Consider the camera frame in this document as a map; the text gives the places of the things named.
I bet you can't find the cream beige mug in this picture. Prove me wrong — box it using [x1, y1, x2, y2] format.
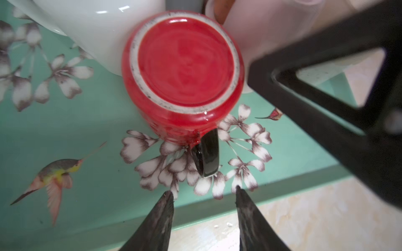
[296, 48, 385, 86]

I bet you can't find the green floral serving tray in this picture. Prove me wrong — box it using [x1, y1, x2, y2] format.
[1, 1, 350, 251]

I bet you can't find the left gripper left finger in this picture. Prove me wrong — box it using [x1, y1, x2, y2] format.
[119, 190, 174, 251]

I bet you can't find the red mug black handle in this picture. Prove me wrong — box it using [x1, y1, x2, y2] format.
[121, 10, 245, 177]

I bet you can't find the white ribbed base mug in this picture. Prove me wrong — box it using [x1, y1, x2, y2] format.
[11, 0, 165, 75]

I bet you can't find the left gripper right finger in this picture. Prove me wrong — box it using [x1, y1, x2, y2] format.
[236, 186, 290, 251]

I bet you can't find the pale pink mug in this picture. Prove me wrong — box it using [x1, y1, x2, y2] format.
[205, 0, 325, 76]

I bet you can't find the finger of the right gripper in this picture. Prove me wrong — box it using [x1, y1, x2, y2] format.
[248, 1, 402, 208]

